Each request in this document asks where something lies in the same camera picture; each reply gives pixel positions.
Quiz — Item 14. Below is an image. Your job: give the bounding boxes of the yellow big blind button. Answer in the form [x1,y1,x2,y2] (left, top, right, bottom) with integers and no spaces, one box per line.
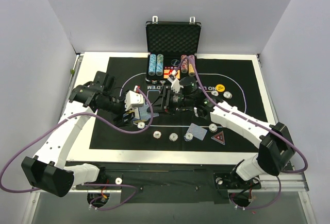
[216,84,225,93]

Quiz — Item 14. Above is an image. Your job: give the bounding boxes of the blue chip stack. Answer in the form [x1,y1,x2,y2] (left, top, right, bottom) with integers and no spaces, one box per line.
[184,132,194,142]

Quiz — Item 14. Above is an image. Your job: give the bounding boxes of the blue playing card deck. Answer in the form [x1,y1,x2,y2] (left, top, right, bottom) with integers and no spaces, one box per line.
[123,105,152,124]

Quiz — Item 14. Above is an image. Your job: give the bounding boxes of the grey chip stack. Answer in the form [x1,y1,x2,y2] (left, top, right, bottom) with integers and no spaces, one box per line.
[169,133,178,142]

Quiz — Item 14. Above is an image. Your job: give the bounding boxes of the red triangular dealer marker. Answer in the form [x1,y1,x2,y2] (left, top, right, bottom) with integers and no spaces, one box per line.
[211,131,225,145]

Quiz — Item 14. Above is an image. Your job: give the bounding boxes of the red chip stack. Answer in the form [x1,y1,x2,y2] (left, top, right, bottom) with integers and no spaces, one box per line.
[153,131,161,139]

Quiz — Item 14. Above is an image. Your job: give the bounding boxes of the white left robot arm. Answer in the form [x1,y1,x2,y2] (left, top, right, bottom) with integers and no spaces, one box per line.
[21,71,125,197]

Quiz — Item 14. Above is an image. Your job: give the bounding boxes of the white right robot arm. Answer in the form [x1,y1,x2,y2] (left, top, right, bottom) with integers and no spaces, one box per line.
[159,77,295,187]

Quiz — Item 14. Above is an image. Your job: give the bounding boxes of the dark red chip row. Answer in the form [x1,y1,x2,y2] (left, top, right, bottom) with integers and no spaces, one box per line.
[180,55,188,74]

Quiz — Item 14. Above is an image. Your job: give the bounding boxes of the red playing card box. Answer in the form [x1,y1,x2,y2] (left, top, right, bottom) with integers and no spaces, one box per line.
[163,67,179,79]

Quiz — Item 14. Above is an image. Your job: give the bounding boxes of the black dealer button in case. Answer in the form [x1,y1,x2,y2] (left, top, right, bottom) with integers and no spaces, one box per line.
[171,59,180,66]

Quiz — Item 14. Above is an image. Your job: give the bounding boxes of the purple and orange chip row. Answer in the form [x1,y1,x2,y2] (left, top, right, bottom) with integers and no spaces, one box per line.
[188,55,195,77]

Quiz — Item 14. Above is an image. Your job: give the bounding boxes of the black poker felt mat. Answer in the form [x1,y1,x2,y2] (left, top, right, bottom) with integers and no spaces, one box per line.
[89,58,267,152]

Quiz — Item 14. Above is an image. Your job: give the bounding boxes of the green grey chip row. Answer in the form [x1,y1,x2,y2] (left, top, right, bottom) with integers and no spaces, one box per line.
[156,54,164,76]

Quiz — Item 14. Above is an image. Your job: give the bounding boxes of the light blue chip row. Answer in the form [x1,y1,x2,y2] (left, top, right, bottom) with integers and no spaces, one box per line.
[148,54,157,76]

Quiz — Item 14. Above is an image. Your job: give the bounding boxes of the black aluminium poker case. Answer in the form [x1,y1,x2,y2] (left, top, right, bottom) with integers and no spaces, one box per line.
[145,16,202,84]

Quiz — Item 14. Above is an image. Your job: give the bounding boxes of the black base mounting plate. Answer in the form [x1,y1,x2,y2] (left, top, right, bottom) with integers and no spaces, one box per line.
[78,164,261,206]

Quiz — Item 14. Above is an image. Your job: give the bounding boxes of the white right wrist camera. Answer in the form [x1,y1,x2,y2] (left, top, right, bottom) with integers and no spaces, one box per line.
[168,70,183,93]

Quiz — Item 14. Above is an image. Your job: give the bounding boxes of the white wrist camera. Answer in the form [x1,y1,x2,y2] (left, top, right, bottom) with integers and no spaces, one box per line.
[168,70,183,93]
[124,91,144,111]

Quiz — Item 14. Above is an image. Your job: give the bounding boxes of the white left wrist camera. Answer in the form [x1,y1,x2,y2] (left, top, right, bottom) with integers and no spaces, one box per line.
[124,91,144,111]

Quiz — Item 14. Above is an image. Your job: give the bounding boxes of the aluminium front rail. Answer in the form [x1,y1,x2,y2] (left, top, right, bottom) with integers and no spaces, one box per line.
[32,169,309,197]

